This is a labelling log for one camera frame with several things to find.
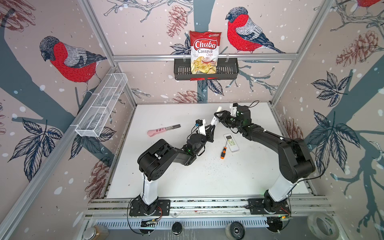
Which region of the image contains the clear tape roll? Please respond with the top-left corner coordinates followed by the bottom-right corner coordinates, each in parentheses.
top-left (307, 213), bottom-right (340, 240)

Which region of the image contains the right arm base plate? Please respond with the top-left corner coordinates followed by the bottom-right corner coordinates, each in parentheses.
top-left (246, 198), bottom-right (291, 215)

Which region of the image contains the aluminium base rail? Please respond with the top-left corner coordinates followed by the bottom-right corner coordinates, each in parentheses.
top-left (84, 194), bottom-right (336, 220)

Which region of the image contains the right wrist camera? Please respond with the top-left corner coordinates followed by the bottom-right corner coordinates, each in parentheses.
top-left (230, 103), bottom-right (238, 117)

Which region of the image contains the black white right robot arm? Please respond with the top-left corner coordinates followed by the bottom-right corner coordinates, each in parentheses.
top-left (214, 103), bottom-right (316, 214)

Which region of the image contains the Chuba cassava chips bag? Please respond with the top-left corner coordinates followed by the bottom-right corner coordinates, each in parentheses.
top-left (190, 31), bottom-right (221, 74)

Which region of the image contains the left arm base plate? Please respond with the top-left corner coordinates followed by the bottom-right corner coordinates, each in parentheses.
top-left (129, 198), bottom-right (171, 217)

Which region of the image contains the orange black screwdriver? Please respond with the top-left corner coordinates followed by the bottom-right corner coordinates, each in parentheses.
top-left (221, 147), bottom-right (227, 159)

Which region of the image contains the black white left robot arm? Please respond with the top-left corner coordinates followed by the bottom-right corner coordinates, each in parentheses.
top-left (138, 125), bottom-right (216, 215)

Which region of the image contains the pink handled knife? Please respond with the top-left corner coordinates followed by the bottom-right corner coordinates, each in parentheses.
top-left (147, 124), bottom-right (181, 137)

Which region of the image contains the black wall basket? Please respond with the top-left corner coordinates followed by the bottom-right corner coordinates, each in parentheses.
top-left (174, 58), bottom-right (239, 81)

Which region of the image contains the white remote control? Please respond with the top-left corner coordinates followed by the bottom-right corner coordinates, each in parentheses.
top-left (211, 106), bottom-right (222, 126)
top-left (224, 134), bottom-right (240, 153)

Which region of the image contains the metal lidded jar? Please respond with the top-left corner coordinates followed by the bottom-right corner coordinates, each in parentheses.
top-left (83, 225), bottom-right (109, 240)

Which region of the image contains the white wire mesh basket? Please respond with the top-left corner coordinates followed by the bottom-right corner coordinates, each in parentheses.
top-left (75, 73), bottom-right (128, 138)

